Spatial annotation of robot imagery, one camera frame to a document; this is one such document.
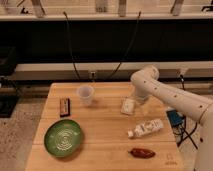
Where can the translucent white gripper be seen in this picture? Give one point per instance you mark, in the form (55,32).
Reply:
(143,104)

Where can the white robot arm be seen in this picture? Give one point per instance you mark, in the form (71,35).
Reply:
(196,107)

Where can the white ceramic cup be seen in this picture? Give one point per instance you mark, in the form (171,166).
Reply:
(85,93)

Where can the green ceramic bowl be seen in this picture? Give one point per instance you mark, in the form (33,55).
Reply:
(63,138)

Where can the white plastic bottle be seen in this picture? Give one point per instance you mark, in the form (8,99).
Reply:
(146,128)

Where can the red brown chili pepper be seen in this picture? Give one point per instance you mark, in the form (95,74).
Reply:
(142,153)

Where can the dark brown rectangular block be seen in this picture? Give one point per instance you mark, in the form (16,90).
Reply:
(64,107)

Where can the blue device with cables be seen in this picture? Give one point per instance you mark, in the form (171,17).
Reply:
(174,118)

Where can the white wall power outlet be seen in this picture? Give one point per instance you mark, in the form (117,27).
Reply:
(92,75)

